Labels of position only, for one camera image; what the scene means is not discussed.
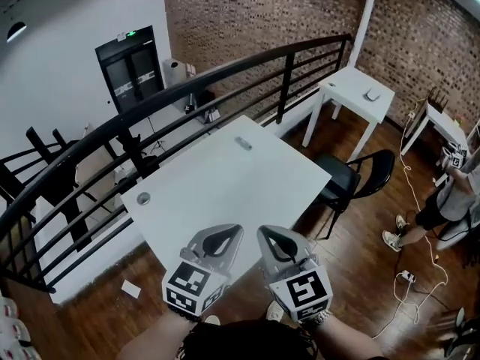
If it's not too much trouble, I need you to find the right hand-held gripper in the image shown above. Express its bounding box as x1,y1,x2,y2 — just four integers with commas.
256,226,335,323

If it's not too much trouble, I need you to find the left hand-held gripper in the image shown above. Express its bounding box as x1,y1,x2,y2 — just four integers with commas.
161,223,245,317

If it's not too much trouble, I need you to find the person's right forearm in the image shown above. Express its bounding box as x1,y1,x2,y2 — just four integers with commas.
310,313,384,360

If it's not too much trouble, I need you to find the person's left forearm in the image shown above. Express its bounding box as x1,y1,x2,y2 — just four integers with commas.
122,308,200,360

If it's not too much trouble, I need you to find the person's right white shoe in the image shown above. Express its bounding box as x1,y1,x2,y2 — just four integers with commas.
265,300,285,323

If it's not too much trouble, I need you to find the silver metal wristband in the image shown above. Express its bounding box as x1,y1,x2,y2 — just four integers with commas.
299,310,335,328

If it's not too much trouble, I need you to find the black folding chair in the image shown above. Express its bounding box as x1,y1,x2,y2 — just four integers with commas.
311,148,397,240

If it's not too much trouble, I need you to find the white paper sheet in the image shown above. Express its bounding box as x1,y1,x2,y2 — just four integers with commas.
121,280,143,299

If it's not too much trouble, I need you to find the person's black clothing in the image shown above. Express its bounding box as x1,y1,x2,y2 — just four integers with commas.
178,319,320,360

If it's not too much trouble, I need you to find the black tripod stand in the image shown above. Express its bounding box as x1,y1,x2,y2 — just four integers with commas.
147,115,169,154

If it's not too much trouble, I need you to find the black metal railing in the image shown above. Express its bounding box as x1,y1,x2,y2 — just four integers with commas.
0,33,354,296

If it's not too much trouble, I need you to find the small white table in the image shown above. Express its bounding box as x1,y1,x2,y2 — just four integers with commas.
301,67,397,164

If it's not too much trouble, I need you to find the white waste bin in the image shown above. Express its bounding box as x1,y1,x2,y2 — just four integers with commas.
161,57,188,90

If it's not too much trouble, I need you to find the black double door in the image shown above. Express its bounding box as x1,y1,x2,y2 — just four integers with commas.
94,25,167,114

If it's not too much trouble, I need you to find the low white table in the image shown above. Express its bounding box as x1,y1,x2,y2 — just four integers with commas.
398,98,470,158

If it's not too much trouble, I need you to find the black router with antennas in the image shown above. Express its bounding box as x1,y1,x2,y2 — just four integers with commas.
427,85,450,113

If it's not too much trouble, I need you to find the stack of white packets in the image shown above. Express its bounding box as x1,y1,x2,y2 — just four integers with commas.
0,293,32,360

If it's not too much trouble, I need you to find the white vertical pipe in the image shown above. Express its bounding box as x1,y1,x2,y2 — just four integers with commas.
346,0,380,71

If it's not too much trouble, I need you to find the round ceiling lamp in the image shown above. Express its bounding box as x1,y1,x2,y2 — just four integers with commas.
6,21,29,44

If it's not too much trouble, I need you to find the black bead bracelet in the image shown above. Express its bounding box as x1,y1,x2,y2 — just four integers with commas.
166,304,204,323

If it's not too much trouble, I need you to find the long white cable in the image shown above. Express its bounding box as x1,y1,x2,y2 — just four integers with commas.
370,98,450,339

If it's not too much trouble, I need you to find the black cable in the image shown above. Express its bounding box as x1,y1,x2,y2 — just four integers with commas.
430,217,472,253

